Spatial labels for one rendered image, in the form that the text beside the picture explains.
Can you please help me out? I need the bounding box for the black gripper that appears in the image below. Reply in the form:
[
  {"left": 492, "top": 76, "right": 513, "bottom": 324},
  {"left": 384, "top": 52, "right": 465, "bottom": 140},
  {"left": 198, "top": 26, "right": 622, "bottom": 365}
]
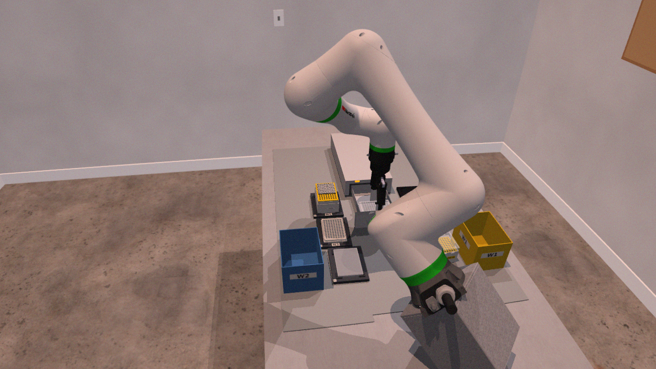
[{"left": 370, "top": 162, "right": 391, "bottom": 211}]

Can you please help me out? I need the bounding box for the yellow open-top bin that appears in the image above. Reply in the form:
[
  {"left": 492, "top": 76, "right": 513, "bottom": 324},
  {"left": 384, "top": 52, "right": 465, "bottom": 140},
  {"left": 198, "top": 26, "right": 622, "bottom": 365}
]
[{"left": 452, "top": 211, "right": 513, "bottom": 271}]

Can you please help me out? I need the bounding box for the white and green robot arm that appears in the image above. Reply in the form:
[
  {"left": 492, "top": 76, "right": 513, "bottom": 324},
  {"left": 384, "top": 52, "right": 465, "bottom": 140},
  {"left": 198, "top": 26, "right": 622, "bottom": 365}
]
[{"left": 284, "top": 29, "right": 485, "bottom": 318}]

